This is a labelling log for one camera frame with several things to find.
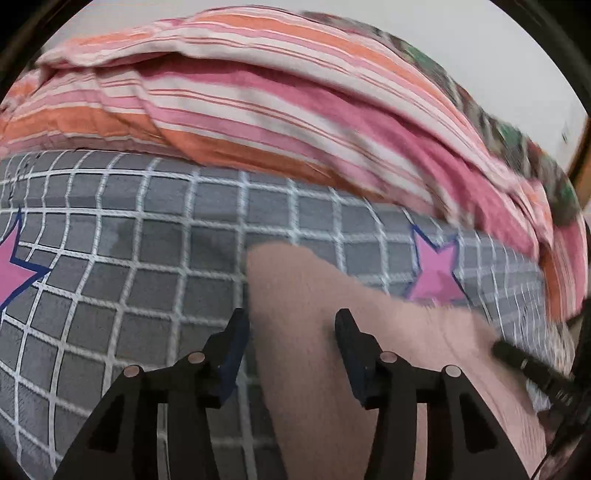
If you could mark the grey checked star bed sheet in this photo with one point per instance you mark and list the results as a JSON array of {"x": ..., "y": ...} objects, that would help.
[{"x": 152, "y": 258}]

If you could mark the pink orange striped quilt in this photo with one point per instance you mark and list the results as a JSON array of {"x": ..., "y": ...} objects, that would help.
[{"x": 258, "y": 101}]

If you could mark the wooden furniture edge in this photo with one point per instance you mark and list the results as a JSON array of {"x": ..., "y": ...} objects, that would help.
[{"x": 582, "y": 166}]

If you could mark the dark floral patchwork blanket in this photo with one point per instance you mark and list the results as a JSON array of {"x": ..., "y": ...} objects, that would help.
[{"x": 498, "y": 110}]

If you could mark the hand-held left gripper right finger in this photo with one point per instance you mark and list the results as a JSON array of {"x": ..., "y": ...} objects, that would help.
[{"x": 353, "y": 364}]

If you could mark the pink ribbed knit sweater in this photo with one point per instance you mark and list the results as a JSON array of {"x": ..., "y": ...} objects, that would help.
[{"x": 314, "y": 323}]

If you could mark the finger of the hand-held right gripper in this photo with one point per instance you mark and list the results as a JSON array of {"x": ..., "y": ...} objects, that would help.
[{"x": 521, "y": 360}]

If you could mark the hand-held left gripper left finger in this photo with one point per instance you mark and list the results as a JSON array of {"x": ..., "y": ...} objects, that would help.
[{"x": 231, "y": 357}]

